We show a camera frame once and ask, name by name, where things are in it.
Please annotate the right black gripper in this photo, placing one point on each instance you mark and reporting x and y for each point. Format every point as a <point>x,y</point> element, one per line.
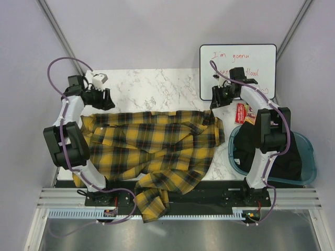
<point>216,100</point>

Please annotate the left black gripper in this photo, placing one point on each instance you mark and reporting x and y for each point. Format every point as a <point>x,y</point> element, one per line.
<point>106,104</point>

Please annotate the yellow plaid flannel shirt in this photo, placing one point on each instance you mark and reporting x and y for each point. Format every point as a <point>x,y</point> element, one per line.
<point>165,151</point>

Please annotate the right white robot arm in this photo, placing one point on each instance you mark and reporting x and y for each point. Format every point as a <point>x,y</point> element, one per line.
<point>272,135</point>

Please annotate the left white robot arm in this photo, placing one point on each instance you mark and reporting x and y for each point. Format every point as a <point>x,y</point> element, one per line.
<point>64,139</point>

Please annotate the red card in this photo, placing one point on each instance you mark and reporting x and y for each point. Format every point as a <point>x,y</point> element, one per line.
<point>241,112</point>

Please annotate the white dry-erase board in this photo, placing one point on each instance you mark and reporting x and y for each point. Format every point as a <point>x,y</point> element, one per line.
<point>258,61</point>

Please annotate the black shirt in bin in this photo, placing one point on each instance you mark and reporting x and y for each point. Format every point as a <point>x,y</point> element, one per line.
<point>287,166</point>

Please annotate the teal plastic bin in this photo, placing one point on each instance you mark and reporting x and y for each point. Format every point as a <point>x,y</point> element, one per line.
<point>305,148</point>

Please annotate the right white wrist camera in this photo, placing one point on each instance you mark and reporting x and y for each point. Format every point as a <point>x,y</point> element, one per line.
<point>222,82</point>

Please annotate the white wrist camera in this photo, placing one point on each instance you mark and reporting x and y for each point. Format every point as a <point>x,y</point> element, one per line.
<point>99,80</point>
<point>222,82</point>

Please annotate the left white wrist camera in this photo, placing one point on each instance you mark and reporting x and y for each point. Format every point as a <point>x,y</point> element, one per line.
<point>99,80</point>

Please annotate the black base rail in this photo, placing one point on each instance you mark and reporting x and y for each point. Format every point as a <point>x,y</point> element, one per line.
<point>222,193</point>

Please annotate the aluminium frame rails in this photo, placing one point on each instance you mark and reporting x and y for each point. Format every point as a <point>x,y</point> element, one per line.
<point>286,199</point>

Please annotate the white slotted cable duct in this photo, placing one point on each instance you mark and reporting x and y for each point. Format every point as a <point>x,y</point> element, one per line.
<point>104,214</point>

